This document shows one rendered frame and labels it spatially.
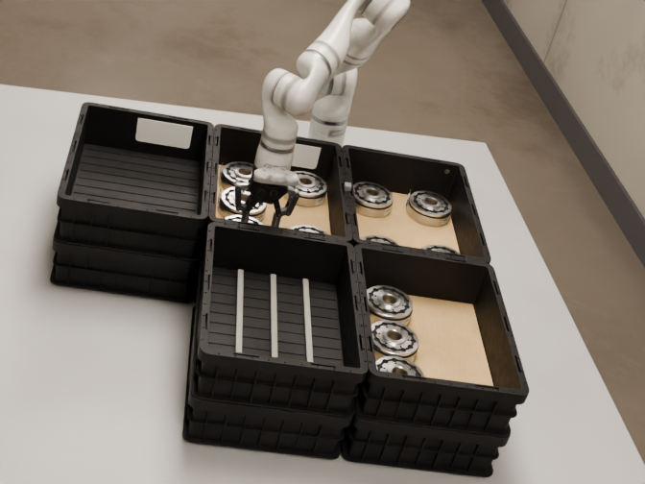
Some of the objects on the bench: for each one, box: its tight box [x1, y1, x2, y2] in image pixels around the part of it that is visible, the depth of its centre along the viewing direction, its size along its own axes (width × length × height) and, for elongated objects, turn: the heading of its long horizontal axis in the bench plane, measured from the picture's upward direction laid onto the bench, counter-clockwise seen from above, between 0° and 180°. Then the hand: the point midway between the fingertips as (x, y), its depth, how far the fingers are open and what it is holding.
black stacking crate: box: [182, 268, 354, 459], centre depth 215 cm, size 40×30×12 cm
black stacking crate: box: [50, 223, 202, 303], centre depth 242 cm, size 40×30×12 cm
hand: (259, 222), depth 231 cm, fingers open, 5 cm apart
